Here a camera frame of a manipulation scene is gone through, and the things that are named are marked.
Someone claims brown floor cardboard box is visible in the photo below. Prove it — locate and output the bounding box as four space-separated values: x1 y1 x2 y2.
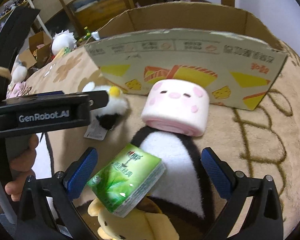
19 31 52 69

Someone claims green tissue pack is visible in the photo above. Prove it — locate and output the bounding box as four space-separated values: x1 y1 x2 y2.
87 144 166 218

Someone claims person's left hand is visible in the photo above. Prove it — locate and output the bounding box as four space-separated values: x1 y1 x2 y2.
0 134 39 213

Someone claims beige floral blanket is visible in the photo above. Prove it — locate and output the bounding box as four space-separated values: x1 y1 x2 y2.
5 37 300 240

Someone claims wooden wardrobe cabinet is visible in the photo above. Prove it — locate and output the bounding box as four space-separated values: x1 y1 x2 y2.
31 0 134 36

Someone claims pink pig cube plush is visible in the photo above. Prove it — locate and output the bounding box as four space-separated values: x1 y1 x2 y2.
141 79 210 137

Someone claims green glass bottle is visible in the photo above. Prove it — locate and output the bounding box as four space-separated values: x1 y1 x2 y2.
79 27 91 42

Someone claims small black white plush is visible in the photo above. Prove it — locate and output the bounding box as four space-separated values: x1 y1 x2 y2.
82 82 129 141

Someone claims white cat plush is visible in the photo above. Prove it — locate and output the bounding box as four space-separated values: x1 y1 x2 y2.
12 60 27 83

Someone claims open cardboard box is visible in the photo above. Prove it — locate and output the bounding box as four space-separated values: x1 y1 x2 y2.
85 2 287 111

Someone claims yellow plush toy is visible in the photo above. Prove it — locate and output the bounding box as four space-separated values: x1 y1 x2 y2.
87 197 179 240

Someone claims black white penguin plush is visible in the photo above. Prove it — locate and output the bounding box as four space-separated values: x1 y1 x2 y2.
131 126 215 232

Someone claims white spiky-hair plush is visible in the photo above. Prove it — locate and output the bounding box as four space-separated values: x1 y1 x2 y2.
51 29 77 56

